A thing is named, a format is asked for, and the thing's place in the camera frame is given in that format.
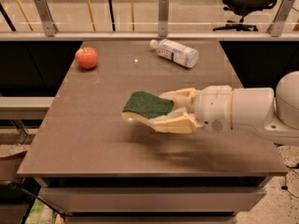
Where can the green and yellow sponge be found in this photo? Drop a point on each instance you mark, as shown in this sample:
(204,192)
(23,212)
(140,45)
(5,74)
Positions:
(144,106)

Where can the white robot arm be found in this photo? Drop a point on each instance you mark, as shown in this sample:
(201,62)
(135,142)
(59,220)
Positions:
(271,113)

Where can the glass railing with metal posts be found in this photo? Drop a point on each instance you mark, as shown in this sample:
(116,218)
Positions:
(50,31)

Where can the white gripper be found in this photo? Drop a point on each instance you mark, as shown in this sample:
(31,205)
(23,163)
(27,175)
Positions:
(214,106)

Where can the black office chair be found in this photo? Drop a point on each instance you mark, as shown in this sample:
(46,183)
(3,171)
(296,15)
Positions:
(243,8)

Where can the red apple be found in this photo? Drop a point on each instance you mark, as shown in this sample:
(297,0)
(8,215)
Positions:
(86,57)

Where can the grey table drawer base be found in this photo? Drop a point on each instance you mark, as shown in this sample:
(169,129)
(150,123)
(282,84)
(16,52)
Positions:
(166,204)

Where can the clear plastic water bottle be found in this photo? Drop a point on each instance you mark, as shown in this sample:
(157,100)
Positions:
(175,52)

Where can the green white package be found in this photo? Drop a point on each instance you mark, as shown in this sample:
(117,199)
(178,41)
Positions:
(40,214)

